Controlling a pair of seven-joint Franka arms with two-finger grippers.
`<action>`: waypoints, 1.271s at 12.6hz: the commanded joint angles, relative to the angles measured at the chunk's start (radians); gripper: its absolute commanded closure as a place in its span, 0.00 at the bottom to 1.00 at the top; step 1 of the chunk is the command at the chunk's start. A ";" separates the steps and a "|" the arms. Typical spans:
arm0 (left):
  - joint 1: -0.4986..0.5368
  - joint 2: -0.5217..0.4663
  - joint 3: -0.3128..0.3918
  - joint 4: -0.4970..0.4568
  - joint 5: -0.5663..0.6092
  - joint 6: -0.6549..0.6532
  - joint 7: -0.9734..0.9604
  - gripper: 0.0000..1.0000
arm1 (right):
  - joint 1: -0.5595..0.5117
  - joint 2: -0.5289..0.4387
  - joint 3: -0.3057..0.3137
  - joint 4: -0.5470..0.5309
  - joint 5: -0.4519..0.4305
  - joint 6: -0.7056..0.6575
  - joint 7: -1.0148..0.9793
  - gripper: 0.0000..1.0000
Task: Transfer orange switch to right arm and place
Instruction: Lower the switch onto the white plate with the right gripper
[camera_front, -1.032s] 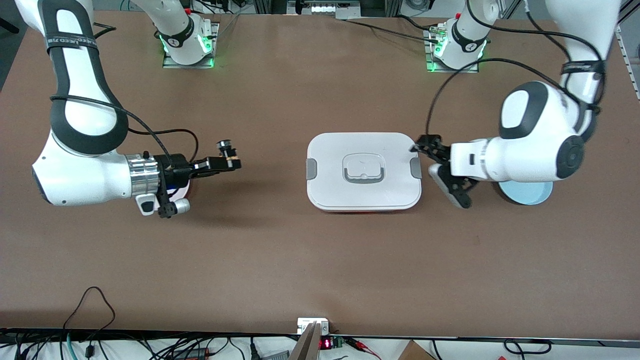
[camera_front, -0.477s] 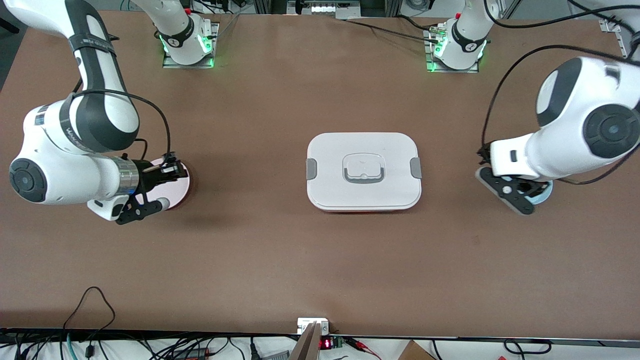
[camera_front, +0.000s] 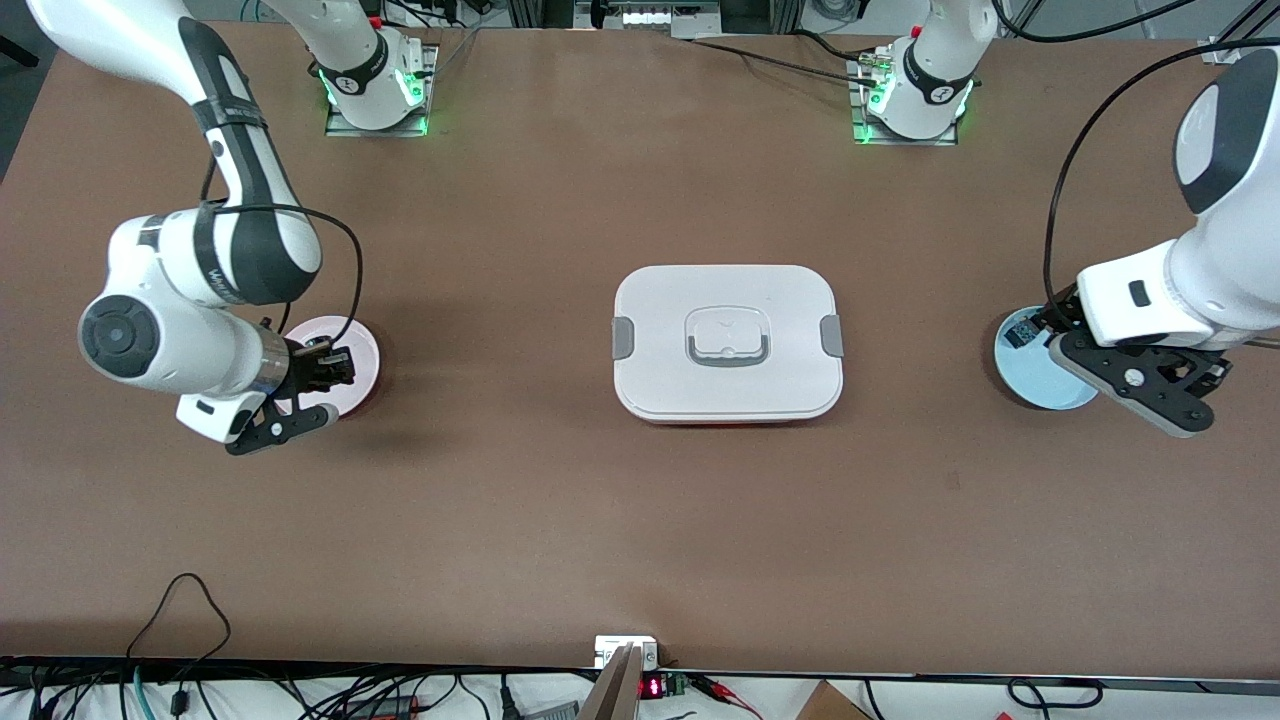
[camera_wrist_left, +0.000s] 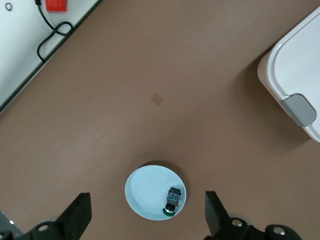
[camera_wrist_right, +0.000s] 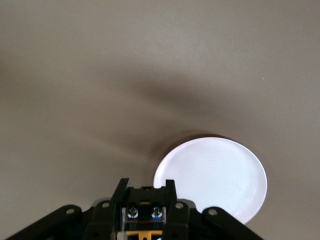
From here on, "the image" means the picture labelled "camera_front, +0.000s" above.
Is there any pink round plate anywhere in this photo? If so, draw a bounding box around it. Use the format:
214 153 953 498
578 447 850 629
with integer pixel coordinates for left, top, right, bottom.
283 316 382 419

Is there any light blue round plate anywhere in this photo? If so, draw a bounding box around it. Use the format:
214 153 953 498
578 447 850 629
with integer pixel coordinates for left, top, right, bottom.
993 306 1099 411

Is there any white lidded lunch box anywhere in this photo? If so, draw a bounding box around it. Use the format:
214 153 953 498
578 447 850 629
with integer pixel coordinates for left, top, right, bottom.
611 264 845 426

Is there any small white box device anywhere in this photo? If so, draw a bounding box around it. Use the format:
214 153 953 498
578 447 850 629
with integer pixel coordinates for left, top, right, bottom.
595 636 659 669

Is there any beige wedge board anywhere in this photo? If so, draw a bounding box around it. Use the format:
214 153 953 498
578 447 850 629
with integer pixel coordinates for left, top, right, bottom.
578 645 643 720

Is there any brown cardboard piece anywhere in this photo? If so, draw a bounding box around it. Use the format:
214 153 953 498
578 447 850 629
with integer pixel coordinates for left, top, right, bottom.
795 680 873 720

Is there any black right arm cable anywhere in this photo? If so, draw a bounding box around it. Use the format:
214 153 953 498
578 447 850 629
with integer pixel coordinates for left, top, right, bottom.
198 155 363 346

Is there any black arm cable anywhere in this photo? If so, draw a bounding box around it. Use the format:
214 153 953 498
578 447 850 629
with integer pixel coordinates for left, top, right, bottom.
990 0 1280 311
198 155 363 346

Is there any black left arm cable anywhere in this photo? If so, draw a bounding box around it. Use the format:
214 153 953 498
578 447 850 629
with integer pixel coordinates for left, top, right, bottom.
990 0 1280 311

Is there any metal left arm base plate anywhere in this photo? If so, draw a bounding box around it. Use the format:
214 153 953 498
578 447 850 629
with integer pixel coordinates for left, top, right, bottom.
850 55 959 147

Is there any black looped cable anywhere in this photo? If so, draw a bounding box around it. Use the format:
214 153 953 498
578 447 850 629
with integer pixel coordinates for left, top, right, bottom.
125 573 231 666

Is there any black coiled floor cable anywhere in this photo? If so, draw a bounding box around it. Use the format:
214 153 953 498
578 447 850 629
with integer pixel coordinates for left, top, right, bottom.
1008 678 1103 709

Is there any thin black table cable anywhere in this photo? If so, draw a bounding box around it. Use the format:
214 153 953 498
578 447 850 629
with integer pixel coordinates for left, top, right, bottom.
690 30 891 89

